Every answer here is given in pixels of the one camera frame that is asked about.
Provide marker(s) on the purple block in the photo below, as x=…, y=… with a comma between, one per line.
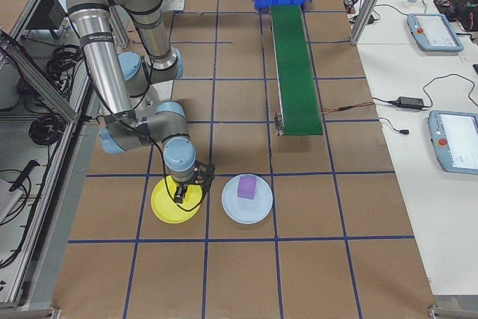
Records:
x=247, y=186

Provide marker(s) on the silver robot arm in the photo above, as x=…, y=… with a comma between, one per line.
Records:
x=101, y=54

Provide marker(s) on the yellow plate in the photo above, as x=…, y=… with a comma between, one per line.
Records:
x=168, y=210

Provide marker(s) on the light blue plate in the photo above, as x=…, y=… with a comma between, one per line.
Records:
x=231, y=207

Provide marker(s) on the green conveyor belt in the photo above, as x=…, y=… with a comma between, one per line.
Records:
x=298, y=72

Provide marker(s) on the black electronics box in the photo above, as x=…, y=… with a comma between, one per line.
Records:
x=46, y=14

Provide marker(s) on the white side table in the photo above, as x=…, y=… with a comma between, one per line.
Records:
x=411, y=222

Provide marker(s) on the black power adapter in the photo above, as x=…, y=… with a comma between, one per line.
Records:
x=411, y=102

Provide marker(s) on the small circuit board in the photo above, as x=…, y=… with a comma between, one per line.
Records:
x=353, y=5

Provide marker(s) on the blue teach pendant tablet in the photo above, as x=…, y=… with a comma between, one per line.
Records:
x=459, y=143
x=433, y=31

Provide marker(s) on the black electronics tray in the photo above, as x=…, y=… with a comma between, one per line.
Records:
x=442, y=1

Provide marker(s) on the seated person dark clothing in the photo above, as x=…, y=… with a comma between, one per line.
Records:
x=463, y=1

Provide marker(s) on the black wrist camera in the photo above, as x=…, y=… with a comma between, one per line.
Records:
x=205, y=173

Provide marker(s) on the V-shaped metal bar frame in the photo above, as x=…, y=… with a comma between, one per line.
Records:
x=41, y=80

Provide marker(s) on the aluminium profile post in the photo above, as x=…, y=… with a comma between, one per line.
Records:
x=369, y=1

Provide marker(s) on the aluminium corner bracket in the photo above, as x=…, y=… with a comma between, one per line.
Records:
x=452, y=313

